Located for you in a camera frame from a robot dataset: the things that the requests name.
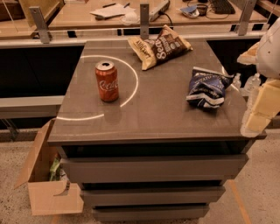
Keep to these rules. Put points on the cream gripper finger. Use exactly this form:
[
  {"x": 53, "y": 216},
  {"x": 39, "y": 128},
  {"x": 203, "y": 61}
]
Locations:
[
  {"x": 249, "y": 57},
  {"x": 263, "y": 106}
]

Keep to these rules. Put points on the blue chip bag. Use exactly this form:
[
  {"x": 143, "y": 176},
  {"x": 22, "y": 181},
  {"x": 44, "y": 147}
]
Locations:
[{"x": 207, "y": 88}]

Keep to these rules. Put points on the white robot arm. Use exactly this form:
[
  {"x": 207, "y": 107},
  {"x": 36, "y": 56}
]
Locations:
[{"x": 268, "y": 53}]

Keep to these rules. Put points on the brown and yellow chip bag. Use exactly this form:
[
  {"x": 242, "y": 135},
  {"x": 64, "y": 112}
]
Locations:
[{"x": 166, "y": 46}]

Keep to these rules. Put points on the red coke can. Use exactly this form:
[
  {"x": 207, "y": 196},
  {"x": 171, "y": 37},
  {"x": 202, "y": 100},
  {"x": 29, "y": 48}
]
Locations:
[{"x": 107, "y": 80}]

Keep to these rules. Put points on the green bag in box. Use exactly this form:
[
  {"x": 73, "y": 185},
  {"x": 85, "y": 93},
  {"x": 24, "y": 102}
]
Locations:
[{"x": 55, "y": 170}]

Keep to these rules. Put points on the clear plastic bottle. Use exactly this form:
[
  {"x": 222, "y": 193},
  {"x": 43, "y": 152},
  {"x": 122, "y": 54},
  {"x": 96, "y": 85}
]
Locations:
[
  {"x": 237, "y": 81},
  {"x": 252, "y": 82}
]

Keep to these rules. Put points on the black keyboard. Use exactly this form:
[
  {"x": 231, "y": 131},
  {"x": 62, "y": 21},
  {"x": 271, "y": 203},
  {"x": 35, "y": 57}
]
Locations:
[{"x": 222, "y": 7}]

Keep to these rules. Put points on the grey power strip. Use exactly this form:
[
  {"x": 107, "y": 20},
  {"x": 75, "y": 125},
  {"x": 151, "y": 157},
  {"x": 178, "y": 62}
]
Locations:
[{"x": 157, "y": 11}]

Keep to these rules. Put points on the grey drawer cabinet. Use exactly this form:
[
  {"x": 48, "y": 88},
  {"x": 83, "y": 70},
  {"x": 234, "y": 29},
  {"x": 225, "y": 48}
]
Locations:
[{"x": 149, "y": 154}]

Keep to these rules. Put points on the white bowl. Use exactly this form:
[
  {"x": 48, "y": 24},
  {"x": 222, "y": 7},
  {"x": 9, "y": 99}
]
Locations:
[{"x": 130, "y": 18}]

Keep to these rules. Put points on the stack of white papers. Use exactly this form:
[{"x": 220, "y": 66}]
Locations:
[{"x": 112, "y": 11}]

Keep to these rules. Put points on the black pen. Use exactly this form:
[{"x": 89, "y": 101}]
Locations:
[{"x": 108, "y": 5}]

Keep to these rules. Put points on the cardboard box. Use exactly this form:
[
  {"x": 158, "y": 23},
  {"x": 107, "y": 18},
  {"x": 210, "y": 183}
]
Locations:
[{"x": 47, "y": 197}]

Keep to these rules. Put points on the right metal bracket post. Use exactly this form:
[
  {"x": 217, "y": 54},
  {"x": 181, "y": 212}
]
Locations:
[{"x": 242, "y": 27}]

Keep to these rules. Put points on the metal bracket post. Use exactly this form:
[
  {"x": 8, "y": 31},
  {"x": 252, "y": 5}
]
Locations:
[
  {"x": 40, "y": 24},
  {"x": 242, "y": 27},
  {"x": 144, "y": 21}
]

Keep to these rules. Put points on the middle metal bracket post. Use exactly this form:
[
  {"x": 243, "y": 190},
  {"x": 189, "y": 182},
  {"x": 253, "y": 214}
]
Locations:
[{"x": 144, "y": 21}]

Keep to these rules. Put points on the left metal bracket post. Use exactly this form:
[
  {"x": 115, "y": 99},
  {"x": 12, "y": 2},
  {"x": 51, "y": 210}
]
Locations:
[{"x": 40, "y": 24}]

